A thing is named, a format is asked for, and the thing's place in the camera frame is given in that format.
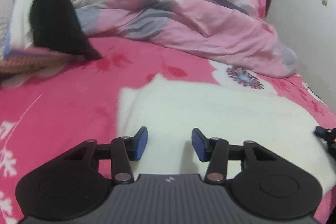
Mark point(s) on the white folded garment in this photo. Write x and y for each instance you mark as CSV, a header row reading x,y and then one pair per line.
x,y
23,14

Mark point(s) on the cream knit sweater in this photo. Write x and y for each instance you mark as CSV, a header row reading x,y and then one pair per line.
x,y
210,113

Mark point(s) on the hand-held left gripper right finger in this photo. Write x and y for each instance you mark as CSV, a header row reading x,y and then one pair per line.
x,y
199,144

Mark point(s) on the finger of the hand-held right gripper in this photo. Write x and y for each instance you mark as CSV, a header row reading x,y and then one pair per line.
x,y
324,134

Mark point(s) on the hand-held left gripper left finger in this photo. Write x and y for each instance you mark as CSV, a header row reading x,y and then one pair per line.
x,y
140,144

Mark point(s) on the black folded garment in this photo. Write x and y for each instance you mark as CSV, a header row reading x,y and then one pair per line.
x,y
57,22

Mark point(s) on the pink floral bed sheet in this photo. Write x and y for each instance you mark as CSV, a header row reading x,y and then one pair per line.
x,y
65,108

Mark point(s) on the pink patterned duvet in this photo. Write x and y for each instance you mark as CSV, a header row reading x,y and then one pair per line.
x,y
210,16

